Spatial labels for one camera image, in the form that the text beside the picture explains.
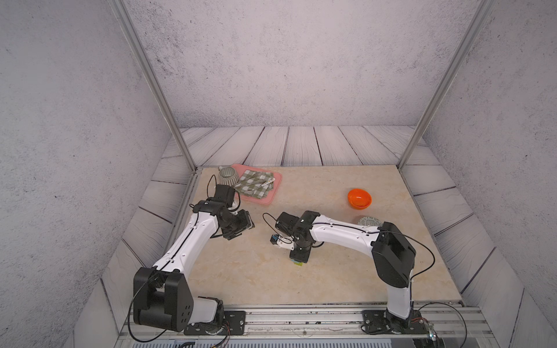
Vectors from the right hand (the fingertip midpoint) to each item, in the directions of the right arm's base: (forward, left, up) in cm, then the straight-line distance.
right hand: (300, 255), depth 84 cm
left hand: (+7, +18, +9) cm, 21 cm away
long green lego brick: (-2, 0, -5) cm, 5 cm away
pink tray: (+49, +31, -2) cm, 58 cm away
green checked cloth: (+39, +22, -3) cm, 45 cm away
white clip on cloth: (+41, +14, -3) cm, 44 cm away
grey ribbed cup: (+39, +35, +3) cm, 52 cm away
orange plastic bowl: (+29, -29, -3) cm, 42 cm away
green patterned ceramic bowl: (+16, -31, -3) cm, 35 cm away
